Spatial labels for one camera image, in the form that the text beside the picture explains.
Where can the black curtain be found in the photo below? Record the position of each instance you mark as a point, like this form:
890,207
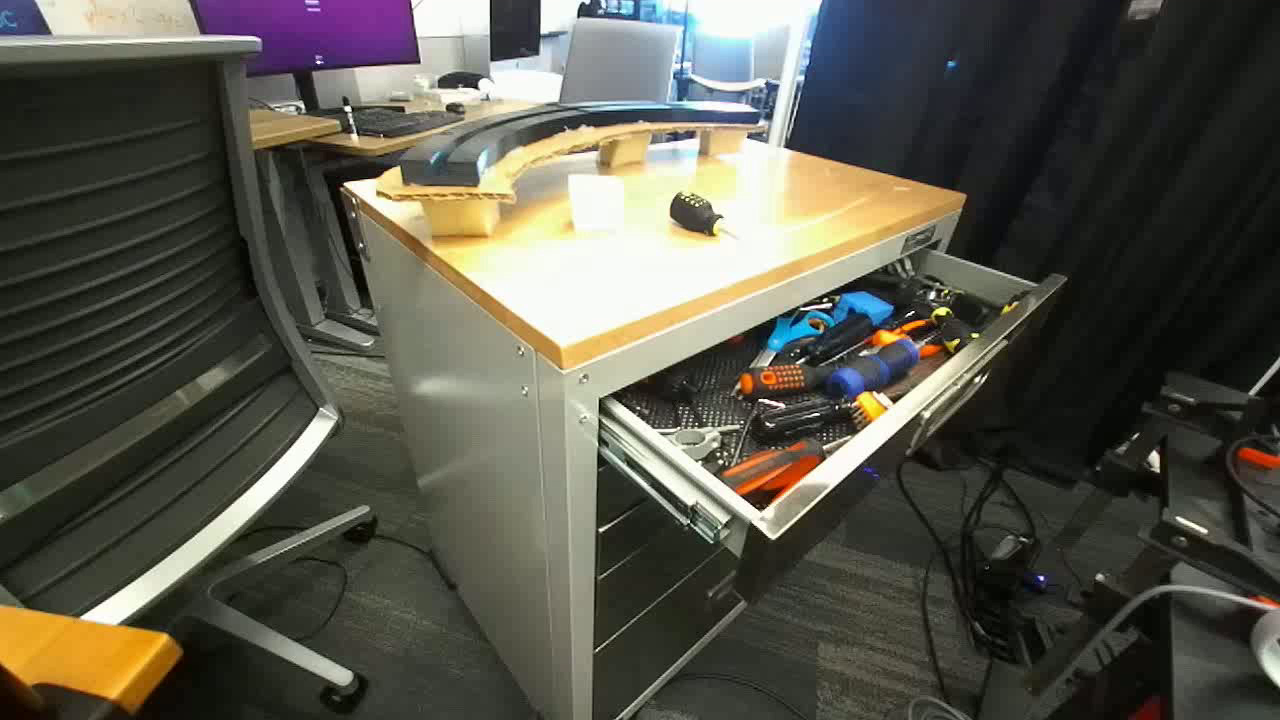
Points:
1106,175

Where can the white plastic cup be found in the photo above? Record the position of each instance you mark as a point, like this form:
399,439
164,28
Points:
597,201

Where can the wooden office desk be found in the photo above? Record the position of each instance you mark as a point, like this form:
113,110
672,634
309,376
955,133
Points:
284,130

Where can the orange wooden armrest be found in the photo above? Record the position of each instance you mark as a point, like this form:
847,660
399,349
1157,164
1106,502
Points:
74,658

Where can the white round lamp base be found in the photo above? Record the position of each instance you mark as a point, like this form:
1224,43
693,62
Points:
1266,647

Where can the dark computer monitor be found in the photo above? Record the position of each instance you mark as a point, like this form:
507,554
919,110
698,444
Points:
515,24

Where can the grey background office chair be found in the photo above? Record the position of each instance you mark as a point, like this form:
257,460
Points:
616,62

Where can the purple screen monitor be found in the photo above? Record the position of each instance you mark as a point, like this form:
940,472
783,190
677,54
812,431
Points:
314,24

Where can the wooden curved track support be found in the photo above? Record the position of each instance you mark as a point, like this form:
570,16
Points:
461,207

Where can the grey wood-topped tool cabinet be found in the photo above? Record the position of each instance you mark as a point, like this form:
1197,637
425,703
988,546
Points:
532,400

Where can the black curved track piece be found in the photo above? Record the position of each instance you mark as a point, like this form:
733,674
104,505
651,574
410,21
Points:
532,133

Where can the black equipment stand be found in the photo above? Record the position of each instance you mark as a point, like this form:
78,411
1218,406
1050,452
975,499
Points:
1172,532

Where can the grey mesh office chair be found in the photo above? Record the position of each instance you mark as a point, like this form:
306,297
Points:
120,334

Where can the grey metal open drawer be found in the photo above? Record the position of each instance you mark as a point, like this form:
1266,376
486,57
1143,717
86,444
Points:
923,406

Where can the black keyboard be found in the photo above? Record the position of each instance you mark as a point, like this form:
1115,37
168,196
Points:
399,120

